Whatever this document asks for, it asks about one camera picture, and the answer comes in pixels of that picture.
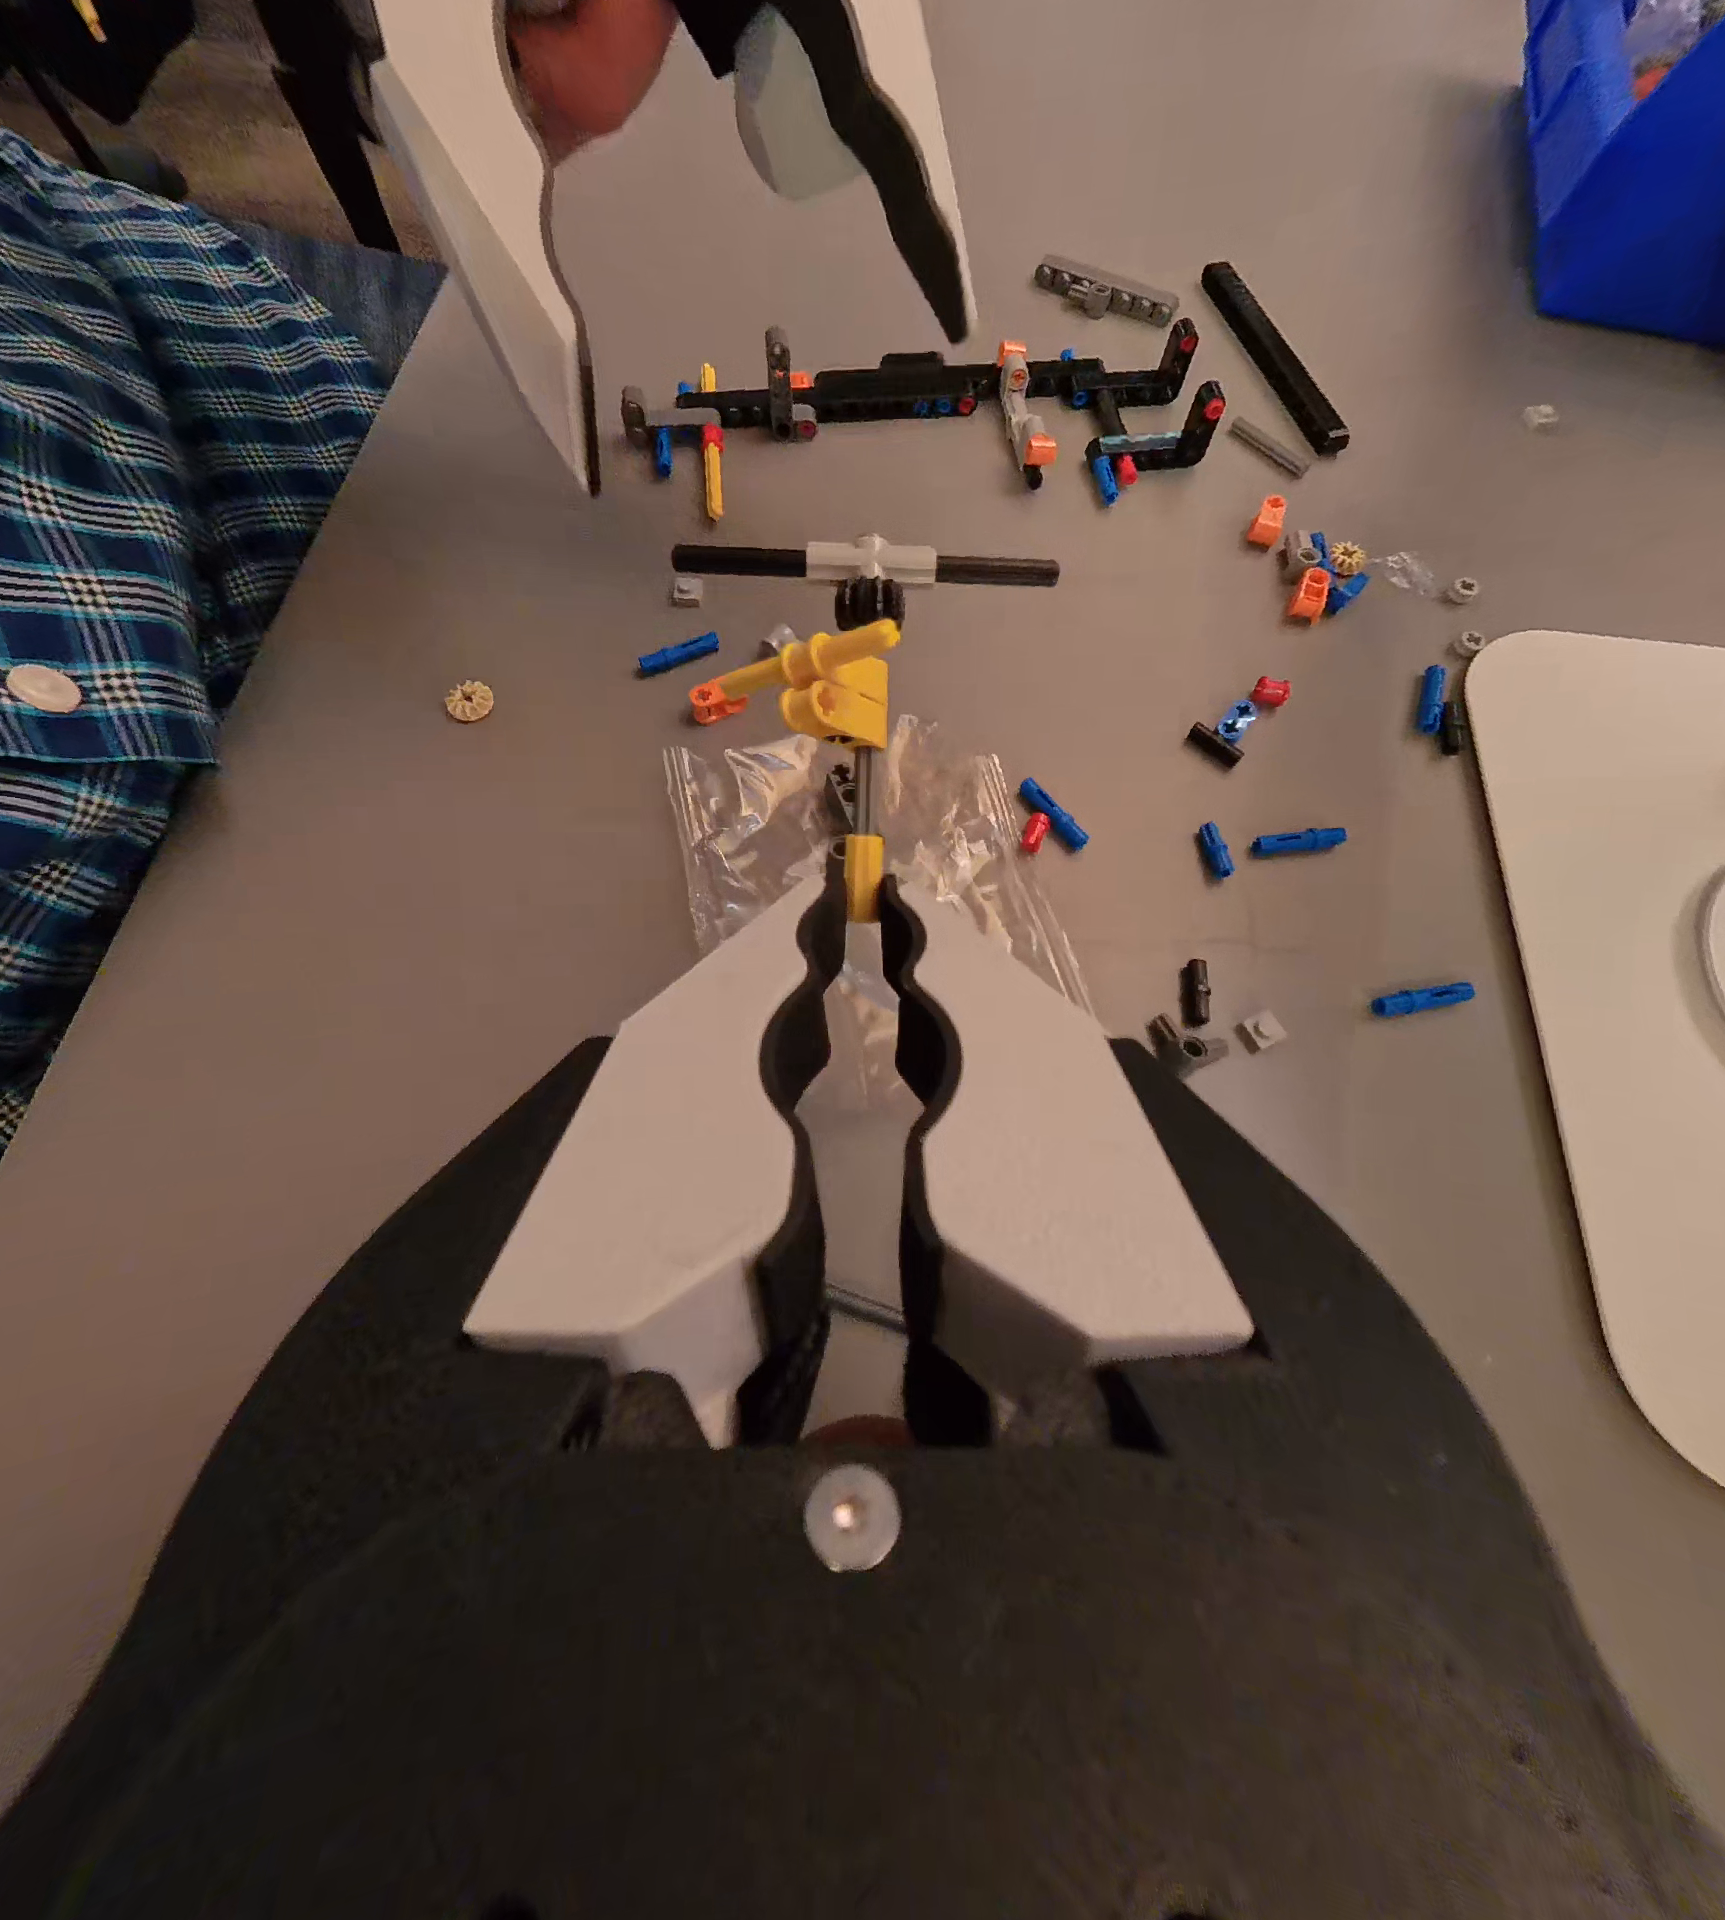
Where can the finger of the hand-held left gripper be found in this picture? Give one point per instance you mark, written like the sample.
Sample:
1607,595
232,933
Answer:
472,180
945,165

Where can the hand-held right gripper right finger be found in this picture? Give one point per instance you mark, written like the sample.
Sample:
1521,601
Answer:
1086,1184

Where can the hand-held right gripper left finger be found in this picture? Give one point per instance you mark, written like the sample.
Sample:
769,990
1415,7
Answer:
653,1184

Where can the black lego chassis frame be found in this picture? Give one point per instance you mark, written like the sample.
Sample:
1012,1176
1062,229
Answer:
876,386

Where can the small yellow lego connector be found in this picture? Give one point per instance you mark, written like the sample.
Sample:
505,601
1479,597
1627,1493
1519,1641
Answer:
862,870

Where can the yellow lego steering assembly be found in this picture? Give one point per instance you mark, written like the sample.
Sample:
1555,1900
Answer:
839,704

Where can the grey angled lego connector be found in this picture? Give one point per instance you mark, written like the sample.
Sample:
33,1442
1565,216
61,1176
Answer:
1188,1047

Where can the black lego pin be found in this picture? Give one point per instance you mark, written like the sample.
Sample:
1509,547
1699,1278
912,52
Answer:
1453,729
1195,990

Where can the red lego pin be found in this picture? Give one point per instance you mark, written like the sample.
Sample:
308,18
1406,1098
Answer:
1035,835
1270,692

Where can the blue lego pin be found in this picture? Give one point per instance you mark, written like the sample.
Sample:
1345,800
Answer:
677,652
1056,819
1298,842
1421,999
1345,597
1215,849
1431,698

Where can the long black lego beam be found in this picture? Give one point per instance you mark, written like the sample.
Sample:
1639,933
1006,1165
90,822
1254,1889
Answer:
1276,360

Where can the dark grey lego axle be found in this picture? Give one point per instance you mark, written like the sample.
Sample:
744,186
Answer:
1270,447

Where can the short dark grey lego beam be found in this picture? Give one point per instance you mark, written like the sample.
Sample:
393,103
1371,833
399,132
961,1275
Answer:
839,794

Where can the black and blue lego piece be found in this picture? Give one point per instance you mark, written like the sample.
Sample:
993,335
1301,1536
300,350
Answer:
1215,743

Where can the orange lego connector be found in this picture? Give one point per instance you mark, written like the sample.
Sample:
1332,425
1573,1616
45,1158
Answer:
1268,522
713,704
1308,597

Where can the grey lego pin connector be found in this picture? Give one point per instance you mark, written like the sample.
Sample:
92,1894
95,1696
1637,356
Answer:
1299,548

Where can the person's left hand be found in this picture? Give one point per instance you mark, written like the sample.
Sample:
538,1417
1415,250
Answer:
593,75

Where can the black chair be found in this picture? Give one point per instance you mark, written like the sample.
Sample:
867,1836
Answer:
344,134

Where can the clear plastic bag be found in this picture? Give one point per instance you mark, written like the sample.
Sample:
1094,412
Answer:
742,840

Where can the white stand base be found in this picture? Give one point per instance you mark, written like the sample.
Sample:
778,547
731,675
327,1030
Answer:
1597,975

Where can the blue plastic bin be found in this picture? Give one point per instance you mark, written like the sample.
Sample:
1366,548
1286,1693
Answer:
1672,224

